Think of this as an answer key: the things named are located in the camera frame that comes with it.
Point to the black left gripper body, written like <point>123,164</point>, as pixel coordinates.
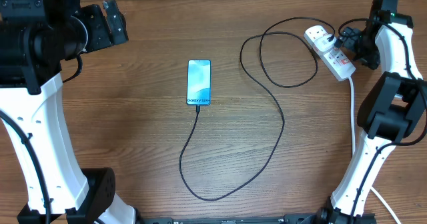
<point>101,34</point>

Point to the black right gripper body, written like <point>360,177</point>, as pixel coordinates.
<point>362,47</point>

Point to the Galaxy S24+ smartphone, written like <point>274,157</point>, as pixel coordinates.
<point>198,82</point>

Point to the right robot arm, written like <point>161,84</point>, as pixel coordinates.
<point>389,113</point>

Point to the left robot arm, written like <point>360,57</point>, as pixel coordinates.
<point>36,36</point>

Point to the white charger plug adapter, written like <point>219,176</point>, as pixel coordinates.
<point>324,44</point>

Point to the white power strip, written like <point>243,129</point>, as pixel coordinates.
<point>336,61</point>

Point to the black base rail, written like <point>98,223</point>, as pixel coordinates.
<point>227,220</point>

